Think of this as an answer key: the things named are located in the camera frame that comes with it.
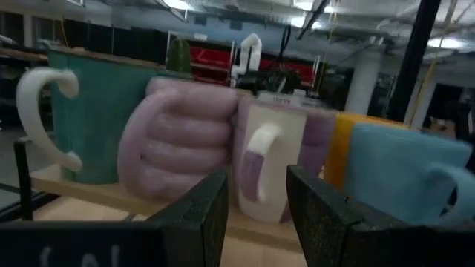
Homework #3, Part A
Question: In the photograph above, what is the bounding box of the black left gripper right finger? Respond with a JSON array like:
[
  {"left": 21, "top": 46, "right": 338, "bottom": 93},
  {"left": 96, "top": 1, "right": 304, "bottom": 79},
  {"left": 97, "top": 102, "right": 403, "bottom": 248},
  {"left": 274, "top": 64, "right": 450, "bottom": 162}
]
[{"left": 285, "top": 165, "right": 373, "bottom": 267}]

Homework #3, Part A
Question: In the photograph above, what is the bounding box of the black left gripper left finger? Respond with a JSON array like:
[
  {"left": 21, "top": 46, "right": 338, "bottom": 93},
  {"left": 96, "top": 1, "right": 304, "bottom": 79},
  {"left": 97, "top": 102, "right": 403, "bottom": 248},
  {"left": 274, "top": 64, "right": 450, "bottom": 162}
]
[{"left": 147, "top": 168, "right": 229, "bottom": 267}]

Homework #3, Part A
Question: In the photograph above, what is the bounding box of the purple glazed mug white handle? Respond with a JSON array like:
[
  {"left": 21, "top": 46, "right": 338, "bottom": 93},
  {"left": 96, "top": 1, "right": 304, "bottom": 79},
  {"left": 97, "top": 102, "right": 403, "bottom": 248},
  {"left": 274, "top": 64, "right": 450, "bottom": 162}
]
[{"left": 232, "top": 90, "right": 337, "bottom": 224}]

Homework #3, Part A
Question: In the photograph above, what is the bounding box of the purple ribbed mug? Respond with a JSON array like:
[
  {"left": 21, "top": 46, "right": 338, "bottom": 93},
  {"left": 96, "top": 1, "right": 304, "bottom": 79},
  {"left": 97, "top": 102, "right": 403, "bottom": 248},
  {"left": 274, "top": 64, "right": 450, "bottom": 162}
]
[{"left": 117, "top": 76, "right": 238, "bottom": 203}]

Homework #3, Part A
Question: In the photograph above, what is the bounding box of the orange mug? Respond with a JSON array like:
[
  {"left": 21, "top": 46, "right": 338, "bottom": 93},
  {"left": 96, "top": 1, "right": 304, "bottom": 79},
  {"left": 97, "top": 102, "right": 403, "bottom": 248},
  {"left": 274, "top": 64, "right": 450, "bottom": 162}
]
[{"left": 323, "top": 112, "right": 407, "bottom": 192}]

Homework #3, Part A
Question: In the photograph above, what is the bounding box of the light blue mug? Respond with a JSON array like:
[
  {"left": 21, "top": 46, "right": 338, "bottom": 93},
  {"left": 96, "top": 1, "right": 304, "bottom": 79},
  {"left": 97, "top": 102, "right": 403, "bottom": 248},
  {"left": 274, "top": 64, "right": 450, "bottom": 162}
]
[{"left": 343, "top": 122, "right": 475, "bottom": 227}]

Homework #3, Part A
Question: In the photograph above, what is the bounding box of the green glazed mug white handle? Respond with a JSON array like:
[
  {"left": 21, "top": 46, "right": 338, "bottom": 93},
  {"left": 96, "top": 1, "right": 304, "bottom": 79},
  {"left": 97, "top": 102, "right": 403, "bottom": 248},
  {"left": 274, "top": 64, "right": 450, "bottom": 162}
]
[{"left": 15, "top": 47, "right": 194, "bottom": 186}]

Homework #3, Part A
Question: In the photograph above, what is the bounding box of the white round column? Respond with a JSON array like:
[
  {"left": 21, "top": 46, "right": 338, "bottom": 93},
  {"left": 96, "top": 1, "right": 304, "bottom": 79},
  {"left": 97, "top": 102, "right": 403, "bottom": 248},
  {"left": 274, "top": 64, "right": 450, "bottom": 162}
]
[{"left": 344, "top": 47, "right": 390, "bottom": 116}]

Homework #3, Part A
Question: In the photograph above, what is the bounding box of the red storage rack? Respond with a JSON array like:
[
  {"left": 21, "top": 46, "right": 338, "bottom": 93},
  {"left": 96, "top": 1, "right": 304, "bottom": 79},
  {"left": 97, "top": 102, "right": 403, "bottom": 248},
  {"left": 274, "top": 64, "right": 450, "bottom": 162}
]
[{"left": 189, "top": 46, "right": 321, "bottom": 87}]

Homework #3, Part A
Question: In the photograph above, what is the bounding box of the green cactus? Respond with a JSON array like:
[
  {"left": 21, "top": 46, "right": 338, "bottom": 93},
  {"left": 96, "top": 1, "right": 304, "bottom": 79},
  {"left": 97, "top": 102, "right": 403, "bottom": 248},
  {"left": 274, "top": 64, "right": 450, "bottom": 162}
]
[{"left": 166, "top": 38, "right": 193, "bottom": 74}]

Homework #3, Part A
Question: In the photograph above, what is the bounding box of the black vertical pole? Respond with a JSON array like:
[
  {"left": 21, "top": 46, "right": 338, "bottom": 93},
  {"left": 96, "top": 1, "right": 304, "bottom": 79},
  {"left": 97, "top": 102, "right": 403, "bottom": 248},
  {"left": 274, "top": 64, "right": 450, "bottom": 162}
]
[{"left": 387, "top": 0, "right": 442, "bottom": 123}]

